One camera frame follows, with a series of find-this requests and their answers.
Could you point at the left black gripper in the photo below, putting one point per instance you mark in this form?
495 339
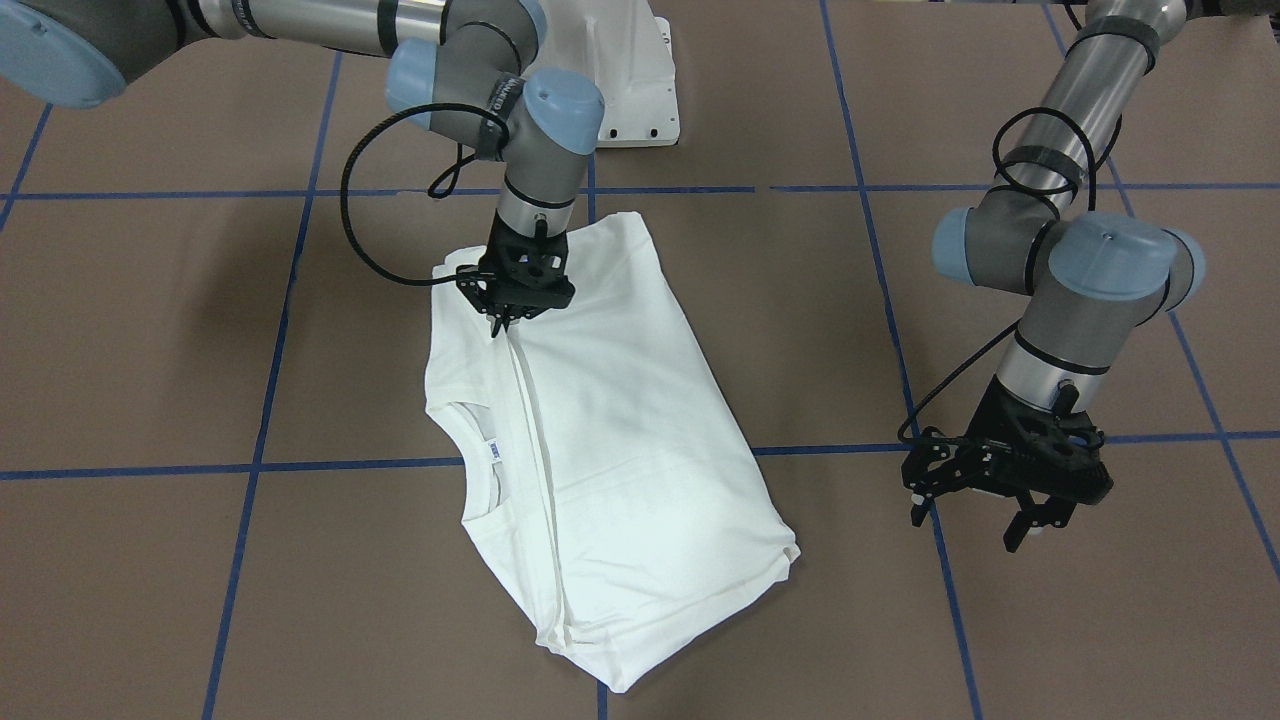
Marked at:
972 440

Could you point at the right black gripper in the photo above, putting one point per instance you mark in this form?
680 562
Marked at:
478 285

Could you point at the white printed t-shirt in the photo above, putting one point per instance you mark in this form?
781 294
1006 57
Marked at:
607 485

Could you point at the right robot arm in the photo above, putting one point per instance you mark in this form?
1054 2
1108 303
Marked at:
464 70

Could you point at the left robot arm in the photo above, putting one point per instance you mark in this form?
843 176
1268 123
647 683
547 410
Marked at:
1091 277

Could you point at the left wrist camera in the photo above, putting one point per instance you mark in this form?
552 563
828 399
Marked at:
938 465

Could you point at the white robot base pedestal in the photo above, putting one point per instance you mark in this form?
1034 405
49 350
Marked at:
625 49

